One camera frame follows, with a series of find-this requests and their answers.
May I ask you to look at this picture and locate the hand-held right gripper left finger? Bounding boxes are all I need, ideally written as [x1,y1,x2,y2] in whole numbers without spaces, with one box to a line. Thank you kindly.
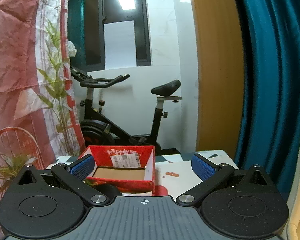
[11,154,110,207]

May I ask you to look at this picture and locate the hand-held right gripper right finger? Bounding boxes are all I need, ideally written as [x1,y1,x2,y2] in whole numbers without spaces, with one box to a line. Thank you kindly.
[176,154,275,207]

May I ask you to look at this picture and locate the red strawberry print box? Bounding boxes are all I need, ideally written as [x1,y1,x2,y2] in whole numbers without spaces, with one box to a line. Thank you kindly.
[77,145,156,197]

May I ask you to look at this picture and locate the printed tablecloth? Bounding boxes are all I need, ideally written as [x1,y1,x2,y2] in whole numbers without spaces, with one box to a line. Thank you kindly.
[46,150,238,197]

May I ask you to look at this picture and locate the black exercise bike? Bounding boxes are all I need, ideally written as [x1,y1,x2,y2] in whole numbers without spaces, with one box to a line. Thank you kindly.
[70,66,183,155]

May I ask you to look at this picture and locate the wooden door panel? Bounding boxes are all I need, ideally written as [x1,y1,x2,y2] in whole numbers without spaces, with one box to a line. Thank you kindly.
[187,0,252,153]

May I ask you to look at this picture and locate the pink printed curtain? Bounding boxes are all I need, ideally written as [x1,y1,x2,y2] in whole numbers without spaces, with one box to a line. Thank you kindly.
[0,0,87,240]

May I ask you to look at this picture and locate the teal curtain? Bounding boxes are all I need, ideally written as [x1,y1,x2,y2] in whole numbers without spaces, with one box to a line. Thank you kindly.
[230,0,300,190]

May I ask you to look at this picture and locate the white board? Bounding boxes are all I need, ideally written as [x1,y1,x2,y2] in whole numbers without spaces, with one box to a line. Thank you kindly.
[104,20,137,70]

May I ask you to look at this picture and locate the dark framed window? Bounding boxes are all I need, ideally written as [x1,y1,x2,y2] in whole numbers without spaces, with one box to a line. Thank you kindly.
[65,0,152,72]

